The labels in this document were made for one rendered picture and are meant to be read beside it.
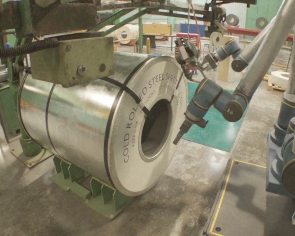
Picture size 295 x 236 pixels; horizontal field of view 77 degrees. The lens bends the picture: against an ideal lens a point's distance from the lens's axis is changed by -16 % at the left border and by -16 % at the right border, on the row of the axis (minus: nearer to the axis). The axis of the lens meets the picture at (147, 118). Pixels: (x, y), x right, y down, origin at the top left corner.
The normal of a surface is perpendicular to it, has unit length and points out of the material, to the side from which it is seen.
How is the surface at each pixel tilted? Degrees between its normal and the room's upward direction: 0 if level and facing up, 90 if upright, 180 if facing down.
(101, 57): 90
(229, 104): 84
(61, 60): 88
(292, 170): 87
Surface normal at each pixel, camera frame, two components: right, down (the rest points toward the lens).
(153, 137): -0.33, -0.50
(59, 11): 0.84, 0.24
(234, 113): -0.55, 0.36
